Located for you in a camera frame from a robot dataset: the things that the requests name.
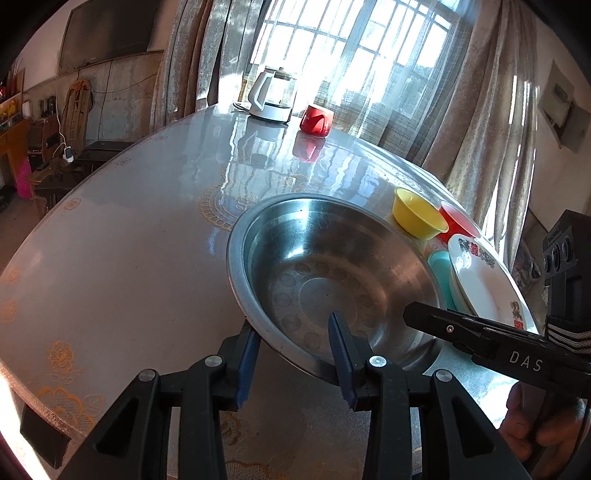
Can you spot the white power strip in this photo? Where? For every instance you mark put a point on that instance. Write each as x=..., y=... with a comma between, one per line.
x=68, y=156

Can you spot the turquoise plastic plate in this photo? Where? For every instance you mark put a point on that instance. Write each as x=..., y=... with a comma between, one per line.
x=438, y=272

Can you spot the barred window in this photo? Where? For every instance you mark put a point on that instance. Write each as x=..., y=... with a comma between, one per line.
x=351, y=46

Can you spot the wall-mounted black television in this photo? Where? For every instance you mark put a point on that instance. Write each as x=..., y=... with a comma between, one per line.
x=106, y=32

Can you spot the pink plastic object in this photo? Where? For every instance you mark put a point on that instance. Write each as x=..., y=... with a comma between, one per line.
x=25, y=180

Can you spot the wall electrical box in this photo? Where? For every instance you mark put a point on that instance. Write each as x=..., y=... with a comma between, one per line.
x=558, y=101

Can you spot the large white dragon-print plate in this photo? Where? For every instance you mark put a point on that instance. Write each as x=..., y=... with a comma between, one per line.
x=480, y=281

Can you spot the glass electric kettle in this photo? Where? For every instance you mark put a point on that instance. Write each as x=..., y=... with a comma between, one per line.
x=272, y=113

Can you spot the yellow plastic bowl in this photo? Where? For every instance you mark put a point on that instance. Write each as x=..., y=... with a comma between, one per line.
x=415, y=217

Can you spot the stainless steel bowl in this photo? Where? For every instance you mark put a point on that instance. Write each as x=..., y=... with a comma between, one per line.
x=323, y=258

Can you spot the person's right hand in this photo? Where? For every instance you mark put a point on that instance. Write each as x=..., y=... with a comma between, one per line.
x=545, y=429

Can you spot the dark low table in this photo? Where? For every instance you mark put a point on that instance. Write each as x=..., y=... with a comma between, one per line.
x=97, y=154

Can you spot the white sheer curtain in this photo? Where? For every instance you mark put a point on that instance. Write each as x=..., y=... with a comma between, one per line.
x=369, y=101

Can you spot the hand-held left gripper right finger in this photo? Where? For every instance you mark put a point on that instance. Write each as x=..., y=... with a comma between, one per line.
x=341, y=360

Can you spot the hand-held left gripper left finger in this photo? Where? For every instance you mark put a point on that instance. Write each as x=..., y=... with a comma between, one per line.
x=247, y=369

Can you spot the yellow wooden cabinet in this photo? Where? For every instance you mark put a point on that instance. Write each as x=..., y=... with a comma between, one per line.
x=11, y=138

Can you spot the wooden chair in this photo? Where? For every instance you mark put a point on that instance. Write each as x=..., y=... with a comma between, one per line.
x=76, y=110

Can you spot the patterned cloth bag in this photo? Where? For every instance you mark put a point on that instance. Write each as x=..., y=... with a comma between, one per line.
x=524, y=272

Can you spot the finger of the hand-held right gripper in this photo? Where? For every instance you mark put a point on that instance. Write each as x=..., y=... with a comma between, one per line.
x=508, y=330
x=438, y=325

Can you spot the red plastic bowl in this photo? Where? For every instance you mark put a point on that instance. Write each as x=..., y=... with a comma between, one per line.
x=457, y=221

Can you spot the beige velvet curtain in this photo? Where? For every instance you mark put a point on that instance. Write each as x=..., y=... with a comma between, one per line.
x=485, y=115
x=184, y=69

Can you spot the red cup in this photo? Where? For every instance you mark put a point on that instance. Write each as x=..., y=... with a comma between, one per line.
x=316, y=122

